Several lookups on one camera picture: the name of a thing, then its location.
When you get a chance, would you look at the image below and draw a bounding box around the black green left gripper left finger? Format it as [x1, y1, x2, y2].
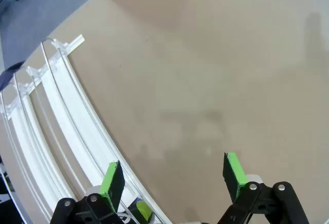
[50, 160, 126, 224]

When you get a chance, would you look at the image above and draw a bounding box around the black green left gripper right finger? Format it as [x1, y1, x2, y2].
[217, 152, 310, 224]

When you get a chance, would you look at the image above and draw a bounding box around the black drink can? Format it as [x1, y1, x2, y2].
[117, 195, 155, 224]

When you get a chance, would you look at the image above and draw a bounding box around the white can dispenser rack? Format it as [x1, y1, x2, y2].
[0, 34, 173, 224]

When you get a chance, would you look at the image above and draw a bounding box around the dark purple cloth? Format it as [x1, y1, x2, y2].
[0, 61, 25, 91]

